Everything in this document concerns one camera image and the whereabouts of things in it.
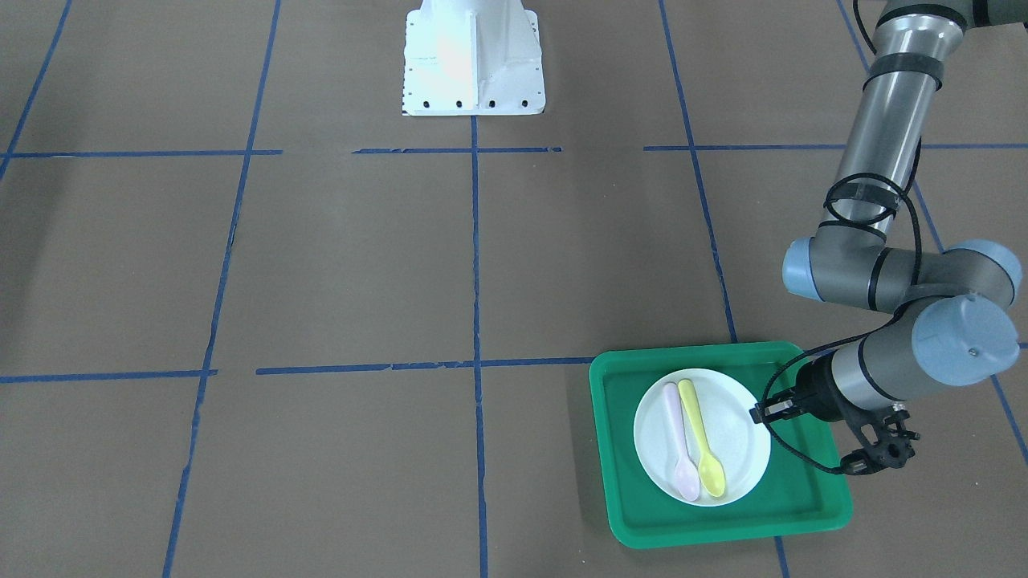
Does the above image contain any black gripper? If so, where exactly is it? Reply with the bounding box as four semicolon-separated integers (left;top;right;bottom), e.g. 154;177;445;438
750;358;841;424

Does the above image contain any white round plate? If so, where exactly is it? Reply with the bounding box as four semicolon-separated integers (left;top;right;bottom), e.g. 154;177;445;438
633;368;770;507

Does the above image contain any yellow plastic spoon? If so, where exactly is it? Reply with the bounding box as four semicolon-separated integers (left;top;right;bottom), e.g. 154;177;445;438
678;378;727;499

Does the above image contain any pink plastic spoon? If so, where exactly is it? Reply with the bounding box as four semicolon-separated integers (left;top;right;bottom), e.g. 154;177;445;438
662;383;702;503

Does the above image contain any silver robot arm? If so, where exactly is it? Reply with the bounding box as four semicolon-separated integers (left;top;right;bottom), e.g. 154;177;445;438
750;1;1026;423

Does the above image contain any green plastic tray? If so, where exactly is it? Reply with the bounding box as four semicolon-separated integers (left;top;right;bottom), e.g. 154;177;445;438
589;341;853;549

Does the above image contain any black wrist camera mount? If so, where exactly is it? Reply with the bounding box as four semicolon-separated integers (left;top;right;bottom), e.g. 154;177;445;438
840;402;920;476

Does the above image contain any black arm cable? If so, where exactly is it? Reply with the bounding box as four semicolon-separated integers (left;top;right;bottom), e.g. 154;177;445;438
760;0;924;473

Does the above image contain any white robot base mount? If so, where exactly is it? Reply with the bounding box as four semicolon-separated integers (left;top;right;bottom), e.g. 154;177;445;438
401;1;547;116

